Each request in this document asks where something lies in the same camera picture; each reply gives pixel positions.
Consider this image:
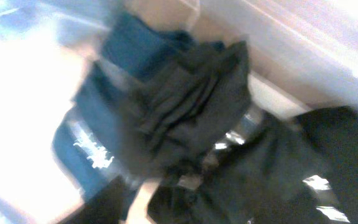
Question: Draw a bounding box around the blue cloth bundle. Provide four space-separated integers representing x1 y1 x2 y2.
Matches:
52 13 199 201

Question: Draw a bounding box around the black cloth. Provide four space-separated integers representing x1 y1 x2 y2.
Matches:
147 106 358 223
118 41 252 177

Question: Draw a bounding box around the clear plastic storage bin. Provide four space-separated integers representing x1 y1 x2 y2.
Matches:
0 1 358 223

